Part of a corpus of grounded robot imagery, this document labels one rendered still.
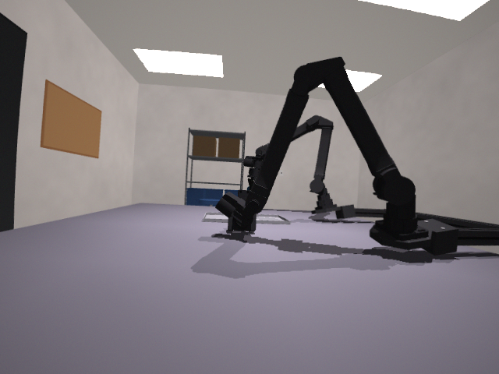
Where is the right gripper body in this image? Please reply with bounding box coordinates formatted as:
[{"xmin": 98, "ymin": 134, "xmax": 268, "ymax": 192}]
[{"xmin": 247, "ymin": 168, "xmax": 259, "ymax": 181}]

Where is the white shallow rectangular tray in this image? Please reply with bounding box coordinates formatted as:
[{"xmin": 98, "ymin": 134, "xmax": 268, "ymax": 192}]
[{"xmin": 203, "ymin": 212, "xmax": 291, "ymax": 224}]

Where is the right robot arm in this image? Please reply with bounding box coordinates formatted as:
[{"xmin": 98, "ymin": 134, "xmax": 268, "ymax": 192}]
[{"xmin": 243, "ymin": 115, "xmax": 337, "ymax": 210}]

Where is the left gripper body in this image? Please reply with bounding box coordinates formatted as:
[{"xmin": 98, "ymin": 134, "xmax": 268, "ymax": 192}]
[{"xmin": 228, "ymin": 213, "xmax": 257, "ymax": 231}]

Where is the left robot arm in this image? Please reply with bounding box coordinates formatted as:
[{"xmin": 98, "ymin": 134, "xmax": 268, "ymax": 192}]
[{"xmin": 215, "ymin": 57, "xmax": 429, "ymax": 241}]

